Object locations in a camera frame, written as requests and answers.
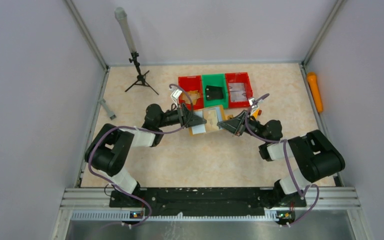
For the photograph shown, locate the silver VIP cards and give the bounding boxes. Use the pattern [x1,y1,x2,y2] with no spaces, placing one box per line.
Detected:
[228,82,247,103]

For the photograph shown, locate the green plastic bin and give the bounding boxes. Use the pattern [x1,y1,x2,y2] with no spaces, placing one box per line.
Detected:
[201,73,229,109]

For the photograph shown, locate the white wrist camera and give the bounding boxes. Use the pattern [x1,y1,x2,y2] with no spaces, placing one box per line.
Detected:
[170,89,183,107]
[248,97,259,113]

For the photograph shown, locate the orange flashlight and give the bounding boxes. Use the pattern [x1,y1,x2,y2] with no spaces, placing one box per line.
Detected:
[306,72,324,113]

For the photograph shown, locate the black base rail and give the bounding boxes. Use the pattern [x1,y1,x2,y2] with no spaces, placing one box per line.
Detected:
[109,187,307,217]

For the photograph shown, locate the gold card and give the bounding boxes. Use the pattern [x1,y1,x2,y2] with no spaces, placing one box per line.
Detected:
[187,90,202,105]
[203,109,220,133]

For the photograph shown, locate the red bin left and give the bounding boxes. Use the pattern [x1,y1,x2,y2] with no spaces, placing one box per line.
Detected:
[178,75,204,110]

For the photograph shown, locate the red bin with cards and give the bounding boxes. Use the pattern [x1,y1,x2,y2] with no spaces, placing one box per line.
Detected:
[225,72,254,109]

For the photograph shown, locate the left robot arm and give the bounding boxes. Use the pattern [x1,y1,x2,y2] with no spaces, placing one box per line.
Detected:
[84,103,207,195]

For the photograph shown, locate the black tripod with grey tube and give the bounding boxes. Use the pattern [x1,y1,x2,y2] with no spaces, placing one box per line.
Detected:
[114,7,159,95]

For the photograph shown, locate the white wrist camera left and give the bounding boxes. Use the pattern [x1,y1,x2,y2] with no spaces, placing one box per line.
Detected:
[170,89,183,107]

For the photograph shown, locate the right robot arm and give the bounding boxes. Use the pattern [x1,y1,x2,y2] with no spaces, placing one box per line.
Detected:
[217,111,346,201]

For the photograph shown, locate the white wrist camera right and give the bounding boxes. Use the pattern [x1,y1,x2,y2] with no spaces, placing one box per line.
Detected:
[248,97,259,113]

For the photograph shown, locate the yellow toy brick car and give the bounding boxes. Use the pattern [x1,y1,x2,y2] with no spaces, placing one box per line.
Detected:
[249,106,262,120]

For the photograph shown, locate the black card in green bin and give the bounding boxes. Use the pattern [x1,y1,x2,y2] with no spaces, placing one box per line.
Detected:
[205,85,224,101]

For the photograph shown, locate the gold card in red bin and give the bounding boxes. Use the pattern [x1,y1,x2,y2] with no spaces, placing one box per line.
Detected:
[187,90,202,105]

